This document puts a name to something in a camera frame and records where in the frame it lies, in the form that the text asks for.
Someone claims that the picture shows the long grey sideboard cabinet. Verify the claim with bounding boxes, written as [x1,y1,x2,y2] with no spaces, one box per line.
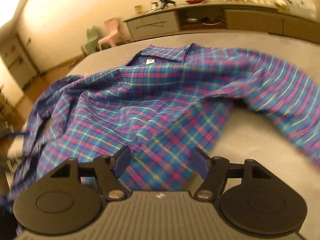
[124,1,319,43]

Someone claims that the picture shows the black handheld gripper on cabinet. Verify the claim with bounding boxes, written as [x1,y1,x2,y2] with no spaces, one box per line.
[159,0,176,9]

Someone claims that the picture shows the blue pink plaid shirt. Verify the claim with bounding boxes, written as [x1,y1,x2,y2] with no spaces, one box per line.
[1,43,319,239]

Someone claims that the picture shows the white storage box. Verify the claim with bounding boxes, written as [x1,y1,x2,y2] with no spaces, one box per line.
[289,0,317,19]

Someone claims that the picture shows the green plastic chair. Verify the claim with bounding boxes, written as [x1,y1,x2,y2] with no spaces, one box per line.
[81,26,103,57]

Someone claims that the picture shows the yellow cup on cabinet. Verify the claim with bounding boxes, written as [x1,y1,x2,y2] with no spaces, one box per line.
[134,5,143,14]

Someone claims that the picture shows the pink plastic chair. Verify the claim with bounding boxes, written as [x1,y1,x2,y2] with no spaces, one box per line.
[98,18,126,51]

